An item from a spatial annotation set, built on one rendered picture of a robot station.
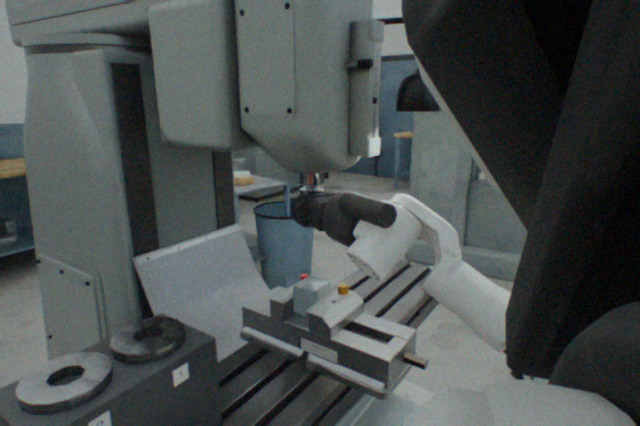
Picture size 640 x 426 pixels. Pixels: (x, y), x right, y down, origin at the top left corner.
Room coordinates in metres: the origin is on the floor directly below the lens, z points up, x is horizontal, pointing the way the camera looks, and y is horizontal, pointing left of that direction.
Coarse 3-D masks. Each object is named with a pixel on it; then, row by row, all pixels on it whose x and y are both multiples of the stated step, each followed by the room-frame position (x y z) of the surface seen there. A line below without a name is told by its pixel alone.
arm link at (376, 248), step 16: (352, 192) 0.61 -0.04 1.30; (352, 208) 0.57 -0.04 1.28; (368, 208) 0.55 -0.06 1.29; (384, 208) 0.53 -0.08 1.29; (400, 208) 0.57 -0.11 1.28; (336, 224) 0.62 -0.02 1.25; (352, 224) 0.60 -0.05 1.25; (368, 224) 0.58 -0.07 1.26; (384, 224) 0.53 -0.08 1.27; (400, 224) 0.56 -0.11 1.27; (416, 224) 0.56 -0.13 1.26; (352, 240) 0.60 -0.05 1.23; (368, 240) 0.55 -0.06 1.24; (384, 240) 0.54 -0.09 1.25; (400, 240) 0.55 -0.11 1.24; (352, 256) 0.55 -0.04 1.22; (368, 256) 0.53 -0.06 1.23; (384, 256) 0.53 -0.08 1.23; (400, 256) 0.55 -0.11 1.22; (368, 272) 0.56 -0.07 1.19; (384, 272) 0.53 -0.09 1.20
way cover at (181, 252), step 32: (160, 256) 0.90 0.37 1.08; (192, 256) 0.96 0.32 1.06; (224, 256) 1.03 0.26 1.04; (160, 288) 0.86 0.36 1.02; (192, 288) 0.91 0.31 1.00; (224, 288) 0.97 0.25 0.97; (256, 288) 1.03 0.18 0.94; (192, 320) 0.86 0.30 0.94; (224, 320) 0.90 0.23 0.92; (224, 352) 0.83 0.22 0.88
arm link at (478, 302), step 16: (464, 272) 0.51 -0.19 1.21; (448, 288) 0.50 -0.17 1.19; (464, 288) 0.50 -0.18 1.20; (480, 288) 0.50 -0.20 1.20; (496, 288) 0.50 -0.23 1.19; (448, 304) 0.51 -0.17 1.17; (464, 304) 0.49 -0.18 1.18; (480, 304) 0.49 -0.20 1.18; (496, 304) 0.48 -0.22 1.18; (464, 320) 0.50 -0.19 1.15; (480, 320) 0.48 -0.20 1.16; (496, 320) 0.47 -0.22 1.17; (480, 336) 0.49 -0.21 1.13; (496, 336) 0.47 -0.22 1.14
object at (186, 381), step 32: (160, 320) 0.52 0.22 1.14; (96, 352) 0.44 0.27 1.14; (128, 352) 0.44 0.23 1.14; (160, 352) 0.45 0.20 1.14; (192, 352) 0.47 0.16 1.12; (32, 384) 0.39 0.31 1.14; (64, 384) 0.40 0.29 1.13; (96, 384) 0.38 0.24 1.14; (128, 384) 0.40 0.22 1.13; (160, 384) 0.43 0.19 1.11; (192, 384) 0.46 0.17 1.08; (0, 416) 0.36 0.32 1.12; (32, 416) 0.35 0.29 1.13; (64, 416) 0.35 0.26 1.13; (96, 416) 0.36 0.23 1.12; (128, 416) 0.39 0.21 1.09; (160, 416) 0.42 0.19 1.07; (192, 416) 0.46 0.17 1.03
